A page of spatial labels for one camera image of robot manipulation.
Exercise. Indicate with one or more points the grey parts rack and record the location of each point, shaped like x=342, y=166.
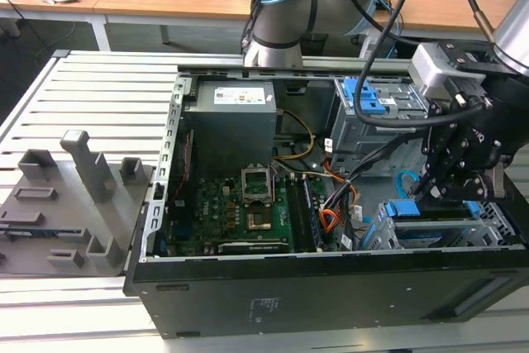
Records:
x=78, y=220

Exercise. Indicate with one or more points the black PC case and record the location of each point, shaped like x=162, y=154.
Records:
x=314, y=299

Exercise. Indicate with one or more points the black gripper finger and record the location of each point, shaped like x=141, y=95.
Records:
x=458, y=189
x=444, y=150

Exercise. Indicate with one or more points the grey power supply unit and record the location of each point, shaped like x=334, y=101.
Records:
x=231, y=130

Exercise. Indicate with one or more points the low metal disk bay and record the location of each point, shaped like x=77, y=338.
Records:
x=384, y=233

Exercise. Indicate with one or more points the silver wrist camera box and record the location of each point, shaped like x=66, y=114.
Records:
x=430, y=70

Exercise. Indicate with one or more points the CPU socket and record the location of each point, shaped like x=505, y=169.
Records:
x=259, y=220

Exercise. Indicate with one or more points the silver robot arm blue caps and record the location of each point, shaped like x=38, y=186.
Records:
x=285, y=10

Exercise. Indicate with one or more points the green motherboard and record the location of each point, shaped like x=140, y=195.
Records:
x=223, y=212

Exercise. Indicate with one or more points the tall metal disk bay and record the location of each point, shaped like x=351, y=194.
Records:
x=351, y=142

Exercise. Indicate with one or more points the hard disk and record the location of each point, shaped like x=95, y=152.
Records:
x=417, y=237

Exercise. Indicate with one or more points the RAM stick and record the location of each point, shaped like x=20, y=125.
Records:
x=312, y=212

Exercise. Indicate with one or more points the black RAM slot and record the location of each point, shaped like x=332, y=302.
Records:
x=294, y=212

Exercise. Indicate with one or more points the blue carrier in metal bay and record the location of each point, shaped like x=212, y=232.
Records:
x=351, y=92

